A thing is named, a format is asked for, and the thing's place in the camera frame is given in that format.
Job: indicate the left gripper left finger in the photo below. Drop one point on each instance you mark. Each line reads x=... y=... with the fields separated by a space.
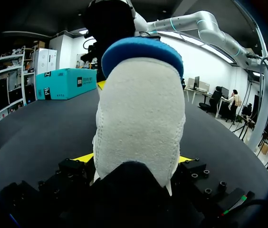
x=53 y=190

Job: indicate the white sneaker shoe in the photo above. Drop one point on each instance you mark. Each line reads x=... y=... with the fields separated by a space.
x=138 y=118

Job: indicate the person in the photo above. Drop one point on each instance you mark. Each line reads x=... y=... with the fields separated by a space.
x=235 y=99

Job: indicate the blue and black insole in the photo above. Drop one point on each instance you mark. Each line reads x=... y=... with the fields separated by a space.
x=138 y=48

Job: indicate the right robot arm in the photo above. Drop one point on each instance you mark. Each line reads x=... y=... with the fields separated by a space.
x=210 y=28

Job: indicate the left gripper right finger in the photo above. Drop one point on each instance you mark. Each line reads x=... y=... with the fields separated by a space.
x=195 y=180

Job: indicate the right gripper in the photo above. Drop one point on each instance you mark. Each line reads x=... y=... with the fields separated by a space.
x=110 y=21

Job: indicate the teal box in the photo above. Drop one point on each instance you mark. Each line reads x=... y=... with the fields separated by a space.
x=65 y=83

